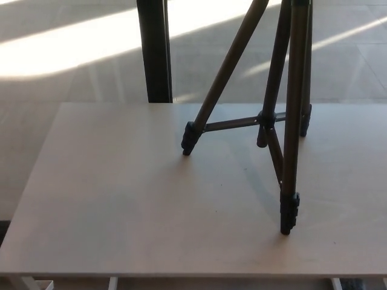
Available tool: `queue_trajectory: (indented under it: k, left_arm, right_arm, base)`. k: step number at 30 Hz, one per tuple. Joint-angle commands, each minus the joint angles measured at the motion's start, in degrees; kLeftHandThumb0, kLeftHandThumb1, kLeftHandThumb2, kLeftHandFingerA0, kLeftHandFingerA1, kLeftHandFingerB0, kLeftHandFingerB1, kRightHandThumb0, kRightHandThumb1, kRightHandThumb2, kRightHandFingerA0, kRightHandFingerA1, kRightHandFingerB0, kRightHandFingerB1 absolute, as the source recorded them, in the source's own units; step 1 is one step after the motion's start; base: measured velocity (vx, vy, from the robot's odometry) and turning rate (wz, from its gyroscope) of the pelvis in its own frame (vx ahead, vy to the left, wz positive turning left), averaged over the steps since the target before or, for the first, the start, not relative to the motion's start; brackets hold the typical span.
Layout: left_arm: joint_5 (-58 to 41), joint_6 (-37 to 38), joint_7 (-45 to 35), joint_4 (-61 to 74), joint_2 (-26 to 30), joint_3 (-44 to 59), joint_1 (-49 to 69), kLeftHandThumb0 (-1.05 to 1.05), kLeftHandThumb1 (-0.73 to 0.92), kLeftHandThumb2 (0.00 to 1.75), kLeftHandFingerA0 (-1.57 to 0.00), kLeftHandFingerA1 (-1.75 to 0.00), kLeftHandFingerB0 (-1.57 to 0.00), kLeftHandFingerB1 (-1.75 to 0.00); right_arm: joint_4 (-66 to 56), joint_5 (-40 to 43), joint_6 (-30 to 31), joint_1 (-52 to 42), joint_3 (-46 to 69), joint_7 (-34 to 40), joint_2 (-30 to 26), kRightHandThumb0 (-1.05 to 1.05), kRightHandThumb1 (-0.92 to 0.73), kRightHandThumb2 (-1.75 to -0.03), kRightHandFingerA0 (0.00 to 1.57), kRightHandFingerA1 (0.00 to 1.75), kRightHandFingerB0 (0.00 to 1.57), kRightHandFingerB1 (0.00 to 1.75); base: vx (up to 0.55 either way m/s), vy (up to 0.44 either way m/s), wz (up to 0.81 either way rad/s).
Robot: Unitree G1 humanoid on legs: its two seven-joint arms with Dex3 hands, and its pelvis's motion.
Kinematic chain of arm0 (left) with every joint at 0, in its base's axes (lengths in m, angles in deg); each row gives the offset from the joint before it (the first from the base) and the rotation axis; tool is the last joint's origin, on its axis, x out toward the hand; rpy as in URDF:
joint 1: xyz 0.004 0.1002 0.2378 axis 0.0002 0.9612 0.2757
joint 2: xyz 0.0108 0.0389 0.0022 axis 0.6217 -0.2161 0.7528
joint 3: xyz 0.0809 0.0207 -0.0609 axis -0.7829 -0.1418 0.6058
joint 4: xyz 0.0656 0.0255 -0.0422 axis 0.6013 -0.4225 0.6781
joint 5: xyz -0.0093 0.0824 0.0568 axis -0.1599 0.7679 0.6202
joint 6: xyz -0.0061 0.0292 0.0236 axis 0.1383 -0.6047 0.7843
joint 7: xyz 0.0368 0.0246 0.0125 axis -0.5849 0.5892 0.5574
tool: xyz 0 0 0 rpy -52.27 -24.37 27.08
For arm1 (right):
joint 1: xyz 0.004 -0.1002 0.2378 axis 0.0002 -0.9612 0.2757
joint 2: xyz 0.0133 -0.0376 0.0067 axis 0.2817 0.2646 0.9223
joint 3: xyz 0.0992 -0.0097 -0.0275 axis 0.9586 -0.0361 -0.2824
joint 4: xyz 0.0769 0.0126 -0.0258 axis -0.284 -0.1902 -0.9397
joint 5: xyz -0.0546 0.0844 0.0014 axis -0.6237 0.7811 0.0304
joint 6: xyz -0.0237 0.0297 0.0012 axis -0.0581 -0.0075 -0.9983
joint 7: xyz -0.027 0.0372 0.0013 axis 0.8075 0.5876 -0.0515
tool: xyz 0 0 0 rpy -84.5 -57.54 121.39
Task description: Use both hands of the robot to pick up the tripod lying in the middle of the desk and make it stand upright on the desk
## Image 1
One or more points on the white box under table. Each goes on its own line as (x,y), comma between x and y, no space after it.
(44,282)

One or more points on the brown tripod with black joints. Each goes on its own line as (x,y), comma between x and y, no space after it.
(291,121)

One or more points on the black vertical pillar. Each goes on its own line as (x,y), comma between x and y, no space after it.
(154,45)

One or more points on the white table leg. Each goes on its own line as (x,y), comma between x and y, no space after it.
(24,279)
(337,281)
(112,279)

